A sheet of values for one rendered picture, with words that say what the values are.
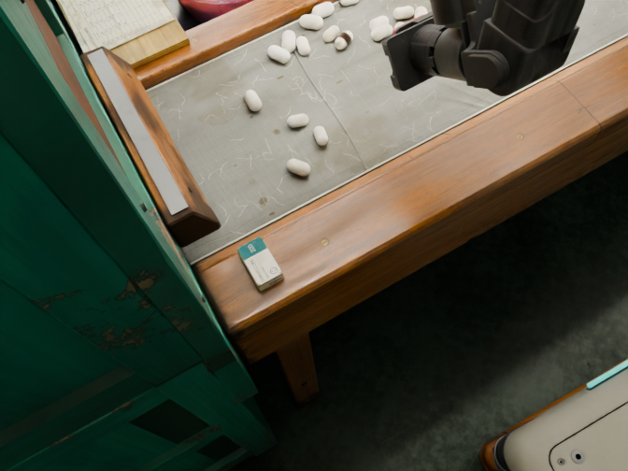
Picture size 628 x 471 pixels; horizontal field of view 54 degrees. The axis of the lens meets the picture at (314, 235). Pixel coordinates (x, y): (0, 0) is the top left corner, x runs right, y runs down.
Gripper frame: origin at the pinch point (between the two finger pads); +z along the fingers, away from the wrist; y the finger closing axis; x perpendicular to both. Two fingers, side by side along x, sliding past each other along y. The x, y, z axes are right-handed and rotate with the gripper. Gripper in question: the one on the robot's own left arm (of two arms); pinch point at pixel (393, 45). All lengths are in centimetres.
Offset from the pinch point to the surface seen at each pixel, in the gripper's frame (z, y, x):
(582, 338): 25, -36, 92
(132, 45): 26.1, 29.1, -11.0
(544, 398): 19, -19, 96
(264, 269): -7.5, 29.0, 16.2
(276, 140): 9.8, 17.6, 7.5
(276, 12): 23.1, 6.8, -7.0
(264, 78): 18.2, 13.7, 0.4
